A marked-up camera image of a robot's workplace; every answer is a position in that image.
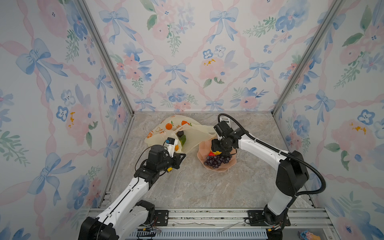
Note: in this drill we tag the purple grape bunch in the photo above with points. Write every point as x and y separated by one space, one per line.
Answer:
217 161

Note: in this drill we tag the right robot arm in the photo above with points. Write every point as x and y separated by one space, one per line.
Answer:
291 174

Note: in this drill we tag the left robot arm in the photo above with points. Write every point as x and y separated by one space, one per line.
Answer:
129 211

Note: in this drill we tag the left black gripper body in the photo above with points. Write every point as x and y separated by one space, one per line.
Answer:
168 162

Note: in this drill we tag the red yellow mango fruit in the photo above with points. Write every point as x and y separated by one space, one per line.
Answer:
217 153

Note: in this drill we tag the dark avocado fruit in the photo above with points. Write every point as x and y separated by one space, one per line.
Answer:
180 134

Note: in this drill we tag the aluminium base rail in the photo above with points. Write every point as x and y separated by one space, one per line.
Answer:
215 224

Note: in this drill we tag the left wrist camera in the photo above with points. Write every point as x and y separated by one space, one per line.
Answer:
171 145

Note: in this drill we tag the metal corner post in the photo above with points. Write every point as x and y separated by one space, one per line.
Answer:
312 47
95 34

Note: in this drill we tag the right metal corner post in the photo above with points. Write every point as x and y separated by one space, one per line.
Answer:
312 47

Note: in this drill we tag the white calculator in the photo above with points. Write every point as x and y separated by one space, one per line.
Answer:
225 119

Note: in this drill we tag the left metal corner post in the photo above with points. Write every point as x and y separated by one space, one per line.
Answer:
95 34

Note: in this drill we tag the green apple fruit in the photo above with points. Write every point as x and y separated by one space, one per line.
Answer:
182 140

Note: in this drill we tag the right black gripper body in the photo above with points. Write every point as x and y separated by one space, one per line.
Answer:
219 145

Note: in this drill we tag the pink wavy fruit plate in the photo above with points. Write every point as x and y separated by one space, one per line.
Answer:
205 149

